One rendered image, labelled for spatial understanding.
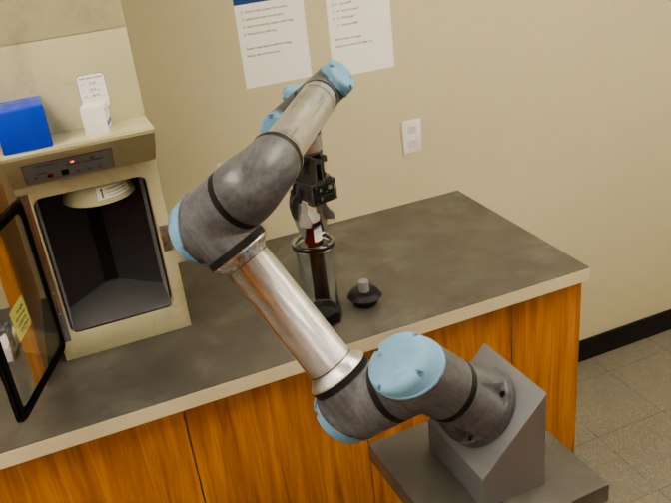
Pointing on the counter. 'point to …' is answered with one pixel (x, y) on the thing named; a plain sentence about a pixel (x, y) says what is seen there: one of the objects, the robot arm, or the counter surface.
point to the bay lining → (101, 244)
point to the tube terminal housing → (107, 336)
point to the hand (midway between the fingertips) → (312, 228)
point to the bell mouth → (99, 195)
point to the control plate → (68, 166)
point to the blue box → (24, 126)
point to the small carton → (96, 118)
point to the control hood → (123, 141)
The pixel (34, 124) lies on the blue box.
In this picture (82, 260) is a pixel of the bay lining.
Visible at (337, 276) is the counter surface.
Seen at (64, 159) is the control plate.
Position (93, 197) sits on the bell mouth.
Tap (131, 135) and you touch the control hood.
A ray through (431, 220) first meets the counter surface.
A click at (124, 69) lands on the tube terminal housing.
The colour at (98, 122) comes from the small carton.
